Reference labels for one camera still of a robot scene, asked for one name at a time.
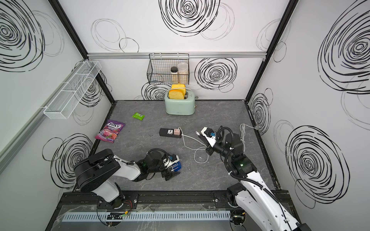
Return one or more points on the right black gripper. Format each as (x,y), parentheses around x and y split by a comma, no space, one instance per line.
(209,149)

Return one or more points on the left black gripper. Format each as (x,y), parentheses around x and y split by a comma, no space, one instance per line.
(173,174)

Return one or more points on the pink usb charger adapter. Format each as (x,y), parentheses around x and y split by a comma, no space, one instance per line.
(177,132)

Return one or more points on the black power strip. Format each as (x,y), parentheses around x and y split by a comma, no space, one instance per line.
(168,133)

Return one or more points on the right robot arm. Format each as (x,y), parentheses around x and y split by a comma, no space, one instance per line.
(251,193)

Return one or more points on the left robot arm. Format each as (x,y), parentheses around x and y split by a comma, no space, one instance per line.
(93,173)

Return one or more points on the mint green toaster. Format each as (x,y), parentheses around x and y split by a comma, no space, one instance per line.
(184,106)

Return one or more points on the yellow sponge toast front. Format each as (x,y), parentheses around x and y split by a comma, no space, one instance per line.
(177,94)

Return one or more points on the yellow sponge toast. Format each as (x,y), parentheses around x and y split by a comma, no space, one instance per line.
(178,87)
(177,94)

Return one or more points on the yellow sponge toast back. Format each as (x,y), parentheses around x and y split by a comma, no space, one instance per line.
(178,87)

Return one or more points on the green candy packet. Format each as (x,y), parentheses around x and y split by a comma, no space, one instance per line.
(139,116)

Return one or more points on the purple candy bag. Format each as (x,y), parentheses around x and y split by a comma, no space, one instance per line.
(110,131)

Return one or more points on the white lid plastic jar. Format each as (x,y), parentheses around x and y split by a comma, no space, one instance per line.
(183,73)

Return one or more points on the black lid spice jar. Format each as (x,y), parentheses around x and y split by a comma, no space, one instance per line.
(174,75)

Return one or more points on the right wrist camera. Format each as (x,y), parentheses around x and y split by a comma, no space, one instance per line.
(209,135)

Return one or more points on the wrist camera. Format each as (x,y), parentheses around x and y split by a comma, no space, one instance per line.
(169,160)
(209,135)

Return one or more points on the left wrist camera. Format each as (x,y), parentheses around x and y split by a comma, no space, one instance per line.
(169,160)

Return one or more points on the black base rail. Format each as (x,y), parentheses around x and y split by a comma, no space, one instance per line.
(218,199)

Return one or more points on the grey slotted cable duct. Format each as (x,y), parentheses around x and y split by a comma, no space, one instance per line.
(145,216)

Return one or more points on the black wire basket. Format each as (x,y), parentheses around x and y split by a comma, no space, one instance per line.
(159,67)

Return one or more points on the white wire shelf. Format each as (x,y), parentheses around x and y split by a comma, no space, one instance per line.
(73,90)

